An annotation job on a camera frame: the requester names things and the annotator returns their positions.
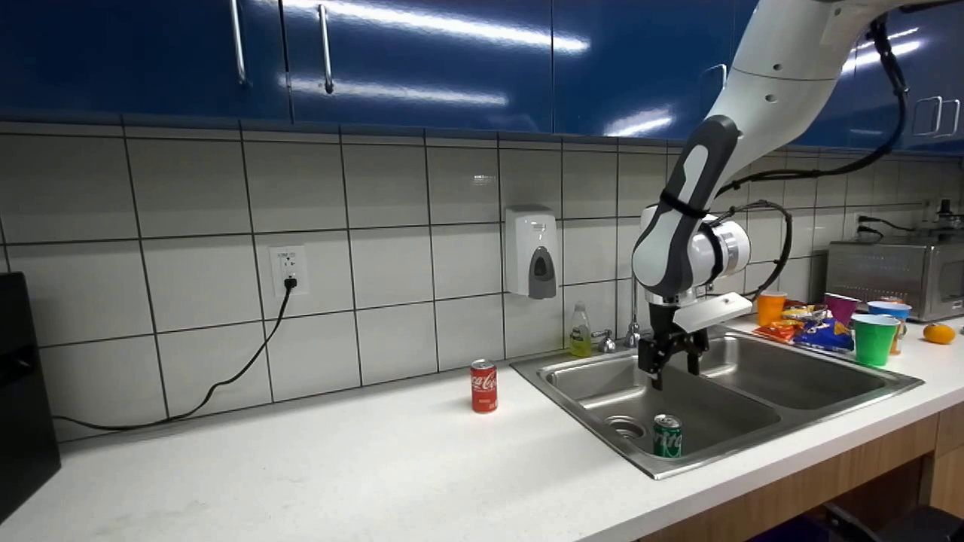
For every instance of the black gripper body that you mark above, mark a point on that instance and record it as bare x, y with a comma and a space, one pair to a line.
668, 326

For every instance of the green soda can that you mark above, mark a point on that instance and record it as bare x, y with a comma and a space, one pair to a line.
668, 437

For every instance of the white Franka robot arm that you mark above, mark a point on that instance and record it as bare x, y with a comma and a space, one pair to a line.
785, 71

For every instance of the stainless steel double sink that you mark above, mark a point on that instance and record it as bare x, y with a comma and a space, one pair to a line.
785, 379

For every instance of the red soda can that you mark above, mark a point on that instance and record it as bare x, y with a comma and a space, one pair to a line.
483, 387

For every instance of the chrome faucet knob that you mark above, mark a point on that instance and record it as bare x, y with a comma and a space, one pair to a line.
609, 344

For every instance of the green dish soap bottle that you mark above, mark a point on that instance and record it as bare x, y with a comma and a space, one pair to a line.
580, 335

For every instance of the red snack bag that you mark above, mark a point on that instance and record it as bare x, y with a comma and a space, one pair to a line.
779, 332

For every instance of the orange plastic cup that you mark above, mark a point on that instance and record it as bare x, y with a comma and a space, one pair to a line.
771, 309

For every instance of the yellow snack bag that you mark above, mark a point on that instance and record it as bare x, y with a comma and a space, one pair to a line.
805, 314

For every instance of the blue snack bag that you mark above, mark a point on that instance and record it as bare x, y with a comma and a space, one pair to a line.
828, 339

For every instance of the purple plastic cup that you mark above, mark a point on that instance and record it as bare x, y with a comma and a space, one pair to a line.
843, 309

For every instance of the wooden base cabinet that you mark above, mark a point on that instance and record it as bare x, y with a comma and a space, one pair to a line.
803, 482

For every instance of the green plastic cup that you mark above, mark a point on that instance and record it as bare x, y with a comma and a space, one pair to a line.
876, 344

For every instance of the steel toaster oven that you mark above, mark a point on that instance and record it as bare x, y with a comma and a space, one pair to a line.
885, 274

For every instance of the blue plastic cup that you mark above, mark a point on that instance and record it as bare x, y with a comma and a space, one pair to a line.
895, 309

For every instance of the orange fruit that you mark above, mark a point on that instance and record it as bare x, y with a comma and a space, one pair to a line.
942, 332

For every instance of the blue cabinet door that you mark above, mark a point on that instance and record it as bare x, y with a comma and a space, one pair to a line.
621, 50
431, 61
123, 50
864, 100

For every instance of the black coffee maker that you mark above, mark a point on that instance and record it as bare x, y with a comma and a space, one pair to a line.
26, 402

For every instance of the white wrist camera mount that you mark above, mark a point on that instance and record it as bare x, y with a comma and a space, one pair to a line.
718, 309

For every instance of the white wall soap dispenser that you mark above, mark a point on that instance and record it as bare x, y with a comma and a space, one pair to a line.
530, 250

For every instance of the white wall outlet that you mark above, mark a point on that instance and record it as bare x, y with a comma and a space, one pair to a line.
287, 262

